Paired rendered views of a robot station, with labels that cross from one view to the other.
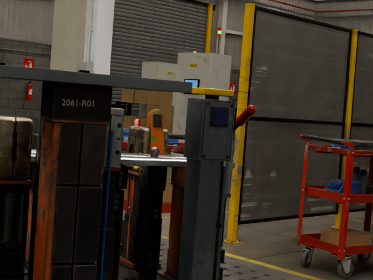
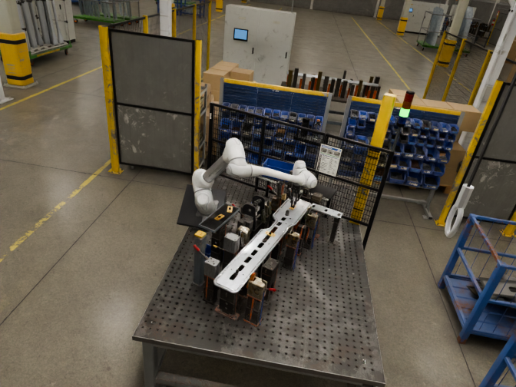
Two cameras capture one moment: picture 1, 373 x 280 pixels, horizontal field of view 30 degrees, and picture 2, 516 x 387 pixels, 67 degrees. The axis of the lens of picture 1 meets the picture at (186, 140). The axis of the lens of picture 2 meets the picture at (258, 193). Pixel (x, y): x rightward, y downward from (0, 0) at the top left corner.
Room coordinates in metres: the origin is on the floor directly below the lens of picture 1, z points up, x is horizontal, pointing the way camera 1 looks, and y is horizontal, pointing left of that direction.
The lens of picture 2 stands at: (3.21, -1.17, 2.80)
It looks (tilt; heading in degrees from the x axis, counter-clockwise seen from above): 30 degrees down; 140
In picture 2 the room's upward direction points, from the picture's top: 7 degrees clockwise
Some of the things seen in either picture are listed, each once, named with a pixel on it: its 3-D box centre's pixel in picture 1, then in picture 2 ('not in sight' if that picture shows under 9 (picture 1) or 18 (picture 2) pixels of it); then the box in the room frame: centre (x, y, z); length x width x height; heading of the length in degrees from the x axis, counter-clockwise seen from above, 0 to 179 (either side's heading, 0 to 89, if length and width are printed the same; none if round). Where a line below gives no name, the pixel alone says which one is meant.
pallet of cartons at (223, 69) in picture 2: not in sight; (230, 95); (-3.23, 3.21, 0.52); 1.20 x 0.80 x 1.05; 133
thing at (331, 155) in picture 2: not in sight; (329, 160); (1.02, 1.50, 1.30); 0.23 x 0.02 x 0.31; 26
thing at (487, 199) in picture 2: not in sight; (503, 163); (1.64, 4.11, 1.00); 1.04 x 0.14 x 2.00; 46
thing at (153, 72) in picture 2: not in sight; (154, 112); (-1.54, 0.86, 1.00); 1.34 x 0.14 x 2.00; 46
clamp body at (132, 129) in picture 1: (142, 196); (256, 301); (1.81, 0.10, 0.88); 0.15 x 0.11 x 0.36; 26
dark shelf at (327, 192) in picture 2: not in sight; (290, 181); (0.80, 1.26, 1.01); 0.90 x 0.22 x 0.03; 26
